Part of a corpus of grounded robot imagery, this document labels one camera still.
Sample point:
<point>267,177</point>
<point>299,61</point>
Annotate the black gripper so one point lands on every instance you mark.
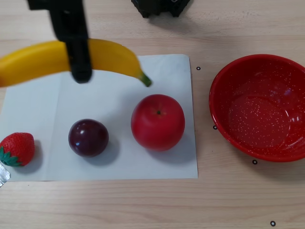
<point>78,56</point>

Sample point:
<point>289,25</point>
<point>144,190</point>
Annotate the yellow toy banana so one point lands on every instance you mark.
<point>35,62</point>

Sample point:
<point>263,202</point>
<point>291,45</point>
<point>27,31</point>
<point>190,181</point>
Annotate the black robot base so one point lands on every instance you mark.
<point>155,8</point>

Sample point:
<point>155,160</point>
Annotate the red speckled bowl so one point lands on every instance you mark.
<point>257,119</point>

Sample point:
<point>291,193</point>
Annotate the white paper sheet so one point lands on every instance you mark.
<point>119,102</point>

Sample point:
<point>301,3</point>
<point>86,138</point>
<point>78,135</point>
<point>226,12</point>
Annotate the dark purple toy plum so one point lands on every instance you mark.
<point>88,138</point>

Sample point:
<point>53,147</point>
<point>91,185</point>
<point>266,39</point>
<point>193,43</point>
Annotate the red toy apple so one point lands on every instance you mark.
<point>157,122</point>

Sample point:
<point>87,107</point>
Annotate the red toy strawberry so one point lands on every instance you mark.
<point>19,148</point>

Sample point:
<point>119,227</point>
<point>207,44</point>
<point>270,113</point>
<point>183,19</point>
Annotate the silver tape piece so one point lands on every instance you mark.
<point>3,175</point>

